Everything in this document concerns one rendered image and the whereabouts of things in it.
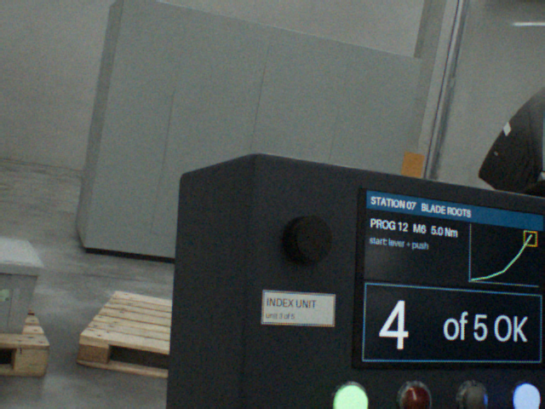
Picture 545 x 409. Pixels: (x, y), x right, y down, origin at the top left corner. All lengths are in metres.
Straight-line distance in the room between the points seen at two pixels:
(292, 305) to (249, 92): 6.26
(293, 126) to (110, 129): 1.50
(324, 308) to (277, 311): 0.03
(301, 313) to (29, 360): 3.31
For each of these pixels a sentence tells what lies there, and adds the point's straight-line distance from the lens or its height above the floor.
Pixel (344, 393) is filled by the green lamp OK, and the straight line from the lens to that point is 0.50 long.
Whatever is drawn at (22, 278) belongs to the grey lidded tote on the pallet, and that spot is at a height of 0.41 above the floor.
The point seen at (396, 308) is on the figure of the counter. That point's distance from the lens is 0.52.
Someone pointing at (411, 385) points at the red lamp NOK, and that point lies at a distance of 0.53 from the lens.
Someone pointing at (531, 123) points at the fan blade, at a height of 1.36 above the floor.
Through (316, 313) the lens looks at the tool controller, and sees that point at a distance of 0.49.
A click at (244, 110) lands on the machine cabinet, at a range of 6.71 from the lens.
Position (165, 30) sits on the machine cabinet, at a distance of 6.59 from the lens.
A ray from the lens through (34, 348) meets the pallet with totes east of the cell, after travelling 3.75.
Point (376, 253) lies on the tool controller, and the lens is 0.51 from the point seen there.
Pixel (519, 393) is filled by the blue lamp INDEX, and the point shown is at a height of 1.12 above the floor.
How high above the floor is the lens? 1.27
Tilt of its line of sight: 5 degrees down
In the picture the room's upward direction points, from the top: 10 degrees clockwise
